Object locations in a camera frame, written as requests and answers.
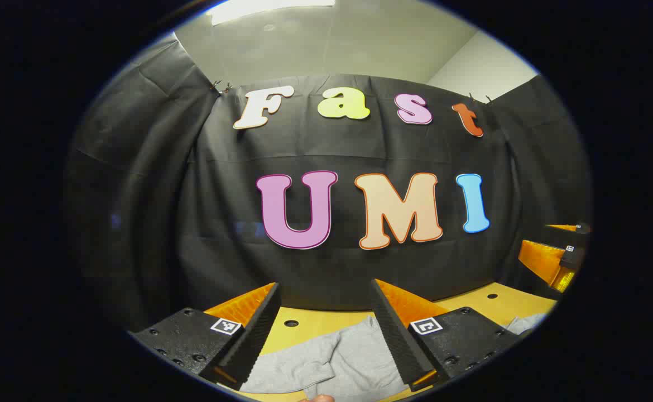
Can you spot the grey zip-neck sweatshirt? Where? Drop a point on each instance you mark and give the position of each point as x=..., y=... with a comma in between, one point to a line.
x=349, y=363

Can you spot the black backdrop cloth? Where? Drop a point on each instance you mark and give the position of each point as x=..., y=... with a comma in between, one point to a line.
x=332, y=145

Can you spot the ceiling light panel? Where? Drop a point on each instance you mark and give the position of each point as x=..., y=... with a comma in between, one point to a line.
x=270, y=8

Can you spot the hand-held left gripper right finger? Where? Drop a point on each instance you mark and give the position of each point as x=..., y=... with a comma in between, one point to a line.
x=396, y=340

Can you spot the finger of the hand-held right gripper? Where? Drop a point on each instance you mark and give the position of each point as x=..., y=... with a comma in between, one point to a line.
x=569, y=228
x=541, y=259

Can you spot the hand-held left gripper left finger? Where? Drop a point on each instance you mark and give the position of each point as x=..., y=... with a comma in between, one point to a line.
x=257, y=335

